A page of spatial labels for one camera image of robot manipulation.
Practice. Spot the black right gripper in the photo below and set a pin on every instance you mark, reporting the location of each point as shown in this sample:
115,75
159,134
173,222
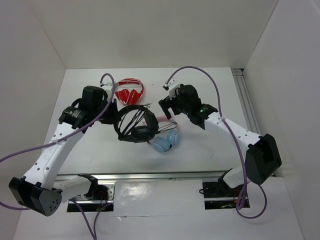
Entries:
166,103

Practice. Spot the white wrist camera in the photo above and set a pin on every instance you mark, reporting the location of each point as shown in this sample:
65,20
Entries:
171,87
109,87

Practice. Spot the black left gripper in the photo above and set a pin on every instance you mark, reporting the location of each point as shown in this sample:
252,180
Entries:
114,117

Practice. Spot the aluminium right side rail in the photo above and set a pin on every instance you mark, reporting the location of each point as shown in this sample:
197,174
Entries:
246,100

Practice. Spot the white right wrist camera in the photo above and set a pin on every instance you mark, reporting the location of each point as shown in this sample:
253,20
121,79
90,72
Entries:
171,87

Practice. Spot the aluminium table edge rail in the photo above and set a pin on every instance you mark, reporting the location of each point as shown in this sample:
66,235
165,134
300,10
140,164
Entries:
158,175

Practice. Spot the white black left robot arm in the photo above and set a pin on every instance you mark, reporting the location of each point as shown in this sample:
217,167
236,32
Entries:
36,189

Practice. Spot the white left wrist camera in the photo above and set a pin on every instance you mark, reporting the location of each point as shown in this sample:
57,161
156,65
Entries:
109,87

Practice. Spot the black headset with microphone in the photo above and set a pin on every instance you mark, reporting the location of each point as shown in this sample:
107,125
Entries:
141,128

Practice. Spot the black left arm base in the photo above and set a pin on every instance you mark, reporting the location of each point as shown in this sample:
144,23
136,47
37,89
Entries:
103,198

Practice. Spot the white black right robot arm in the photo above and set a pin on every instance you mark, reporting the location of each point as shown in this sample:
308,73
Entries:
211,119

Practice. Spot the pink blue cat-ear headphones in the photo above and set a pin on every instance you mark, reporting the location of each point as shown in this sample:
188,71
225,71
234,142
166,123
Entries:
164,144

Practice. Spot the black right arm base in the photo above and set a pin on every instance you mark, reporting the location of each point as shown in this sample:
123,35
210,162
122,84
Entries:
217,197

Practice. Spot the red over-ear headphones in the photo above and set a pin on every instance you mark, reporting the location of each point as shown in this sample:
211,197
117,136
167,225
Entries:
129,91

